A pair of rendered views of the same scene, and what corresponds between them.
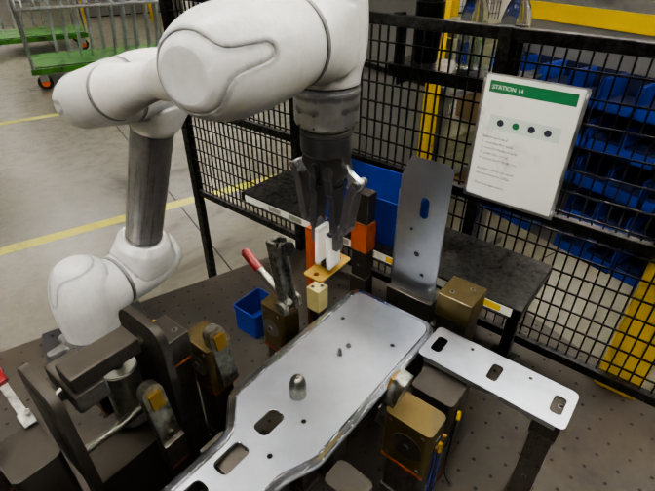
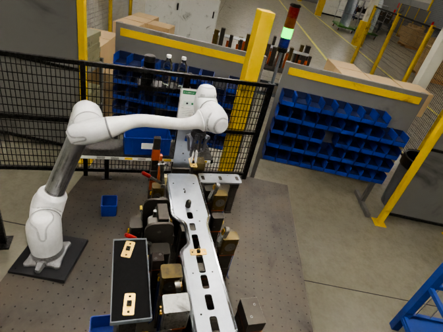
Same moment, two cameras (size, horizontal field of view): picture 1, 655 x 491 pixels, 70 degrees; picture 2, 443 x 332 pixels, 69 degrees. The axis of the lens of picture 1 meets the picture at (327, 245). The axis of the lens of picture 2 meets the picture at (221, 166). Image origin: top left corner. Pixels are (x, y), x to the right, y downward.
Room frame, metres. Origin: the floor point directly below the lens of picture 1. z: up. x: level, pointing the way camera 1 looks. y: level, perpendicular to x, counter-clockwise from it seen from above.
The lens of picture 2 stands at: (-0.25, 1.23, 2.24)
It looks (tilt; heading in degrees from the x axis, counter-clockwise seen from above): 33 degrees down; 300
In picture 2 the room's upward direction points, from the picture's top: 14 degrees clockwise
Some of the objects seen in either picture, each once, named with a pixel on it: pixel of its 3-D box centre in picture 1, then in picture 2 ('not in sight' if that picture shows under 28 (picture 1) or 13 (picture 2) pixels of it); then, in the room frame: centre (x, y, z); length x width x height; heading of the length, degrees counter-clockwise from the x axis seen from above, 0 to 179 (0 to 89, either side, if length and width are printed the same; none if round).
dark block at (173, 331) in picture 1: (184, 403); not in sight; (0.61, 0.29, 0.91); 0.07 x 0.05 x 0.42; 51
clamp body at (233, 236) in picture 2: not in sight; (225, 257); (0.23, 0.08, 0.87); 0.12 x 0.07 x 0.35; 51
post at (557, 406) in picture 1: (534, 452); (231, 195); (0.54, -0.42, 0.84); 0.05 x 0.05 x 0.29; 51
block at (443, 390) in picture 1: (436, 433); (209, 203); (0.59, -0.23, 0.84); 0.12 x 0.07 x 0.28; 51
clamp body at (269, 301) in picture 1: (279, 356); (153, 207); (0.78, 0.11, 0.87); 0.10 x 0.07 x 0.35; 51
